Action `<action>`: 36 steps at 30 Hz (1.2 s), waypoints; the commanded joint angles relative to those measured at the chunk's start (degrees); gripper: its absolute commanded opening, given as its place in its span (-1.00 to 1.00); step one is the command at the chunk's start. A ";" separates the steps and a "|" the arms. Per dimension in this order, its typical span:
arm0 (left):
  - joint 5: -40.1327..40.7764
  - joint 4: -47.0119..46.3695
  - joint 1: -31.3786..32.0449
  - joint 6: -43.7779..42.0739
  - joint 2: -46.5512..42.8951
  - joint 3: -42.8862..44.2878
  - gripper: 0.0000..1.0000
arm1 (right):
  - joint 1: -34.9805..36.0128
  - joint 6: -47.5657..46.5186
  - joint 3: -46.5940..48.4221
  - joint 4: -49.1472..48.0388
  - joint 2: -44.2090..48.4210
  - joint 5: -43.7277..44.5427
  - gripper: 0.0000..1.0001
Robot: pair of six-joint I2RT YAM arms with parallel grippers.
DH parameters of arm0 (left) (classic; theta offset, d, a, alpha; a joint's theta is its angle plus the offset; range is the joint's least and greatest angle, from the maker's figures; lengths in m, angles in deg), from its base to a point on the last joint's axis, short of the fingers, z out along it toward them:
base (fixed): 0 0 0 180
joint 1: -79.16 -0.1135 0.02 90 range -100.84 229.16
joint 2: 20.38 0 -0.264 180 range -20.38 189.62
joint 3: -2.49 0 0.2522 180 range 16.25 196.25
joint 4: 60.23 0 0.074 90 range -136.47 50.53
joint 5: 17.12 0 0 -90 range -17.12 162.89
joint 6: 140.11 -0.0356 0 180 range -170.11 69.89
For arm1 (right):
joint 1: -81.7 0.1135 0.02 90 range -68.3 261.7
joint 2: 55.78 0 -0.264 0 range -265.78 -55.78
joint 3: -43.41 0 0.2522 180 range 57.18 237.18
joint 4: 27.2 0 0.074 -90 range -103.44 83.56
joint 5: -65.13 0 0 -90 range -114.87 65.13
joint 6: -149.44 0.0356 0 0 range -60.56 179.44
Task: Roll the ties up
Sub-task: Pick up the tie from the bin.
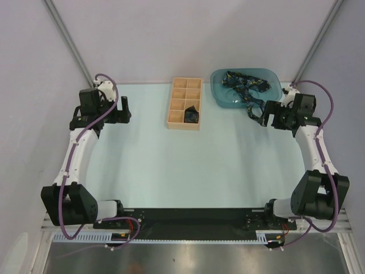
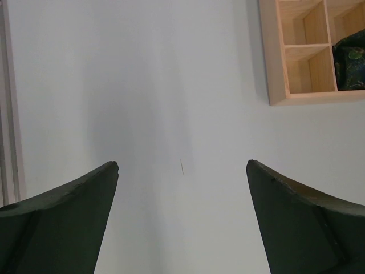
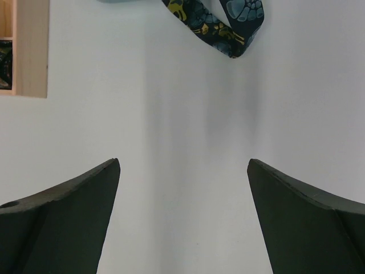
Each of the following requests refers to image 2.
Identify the rolled dark green tie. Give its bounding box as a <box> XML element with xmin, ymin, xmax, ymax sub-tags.
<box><xmin>332</xmin><ymin>29</ymin><xmax>364</xmax><ymax>91</ymax></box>

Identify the aluminium frame rail left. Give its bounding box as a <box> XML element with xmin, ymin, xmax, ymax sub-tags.
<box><xmin>1</xmin><ymin>1</ymin><xmax>26</xmax><ymax>207</ymax></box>

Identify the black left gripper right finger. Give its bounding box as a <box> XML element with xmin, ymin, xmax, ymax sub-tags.
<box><xmin>246</xmin><ymin>160</ymin><xmax>364</xmax><ymax>273</ymax></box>

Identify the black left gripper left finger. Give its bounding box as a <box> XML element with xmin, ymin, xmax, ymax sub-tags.
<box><xmin>1</xmin><ymin>161</ymin><xmax>119</xmax><ymax>273</ymax></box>

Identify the wooden compartment organizer box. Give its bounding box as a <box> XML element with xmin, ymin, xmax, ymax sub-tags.
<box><xmin>259</xmin><ymin>1</ymin><xmax>364</xmax><ymax>106</ymax></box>

